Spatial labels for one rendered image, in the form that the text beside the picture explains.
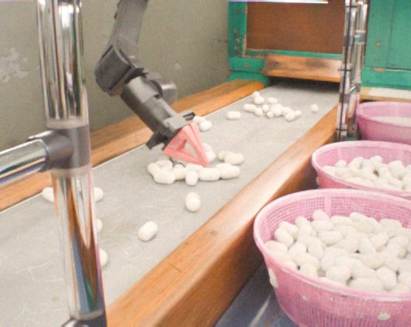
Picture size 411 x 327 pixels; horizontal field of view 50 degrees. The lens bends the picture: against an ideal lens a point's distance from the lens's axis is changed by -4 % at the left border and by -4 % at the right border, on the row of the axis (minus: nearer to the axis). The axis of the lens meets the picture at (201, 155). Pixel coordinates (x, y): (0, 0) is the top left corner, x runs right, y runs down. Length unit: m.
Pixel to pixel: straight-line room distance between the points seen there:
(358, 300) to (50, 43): 0.38
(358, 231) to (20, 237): 0.46
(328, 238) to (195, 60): 2.23
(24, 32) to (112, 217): 2.61
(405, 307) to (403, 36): 1.16
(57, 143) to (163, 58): 2.65
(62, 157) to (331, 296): 0.33
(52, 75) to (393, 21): 1.39
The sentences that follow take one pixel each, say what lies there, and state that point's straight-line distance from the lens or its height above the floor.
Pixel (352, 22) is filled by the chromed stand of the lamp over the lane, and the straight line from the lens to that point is 1.00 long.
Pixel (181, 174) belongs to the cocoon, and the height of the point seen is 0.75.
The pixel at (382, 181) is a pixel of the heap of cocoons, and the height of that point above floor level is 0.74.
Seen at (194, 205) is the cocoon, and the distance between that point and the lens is 0.66.
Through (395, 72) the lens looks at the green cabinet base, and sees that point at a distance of 1.56.
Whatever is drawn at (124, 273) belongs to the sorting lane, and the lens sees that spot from 0.54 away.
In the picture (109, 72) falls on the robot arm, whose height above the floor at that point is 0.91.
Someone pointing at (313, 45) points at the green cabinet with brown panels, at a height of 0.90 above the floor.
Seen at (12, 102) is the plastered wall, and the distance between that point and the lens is 3.16.
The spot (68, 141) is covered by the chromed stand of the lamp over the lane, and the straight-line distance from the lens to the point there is 0.24.
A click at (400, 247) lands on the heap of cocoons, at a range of 0.63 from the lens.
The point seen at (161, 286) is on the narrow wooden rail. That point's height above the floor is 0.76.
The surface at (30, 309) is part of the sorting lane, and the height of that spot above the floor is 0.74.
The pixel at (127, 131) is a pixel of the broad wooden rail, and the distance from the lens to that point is 1.00.
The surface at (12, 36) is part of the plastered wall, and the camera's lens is 3.15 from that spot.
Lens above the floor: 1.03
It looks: 19 degrees down
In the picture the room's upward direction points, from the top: straight up
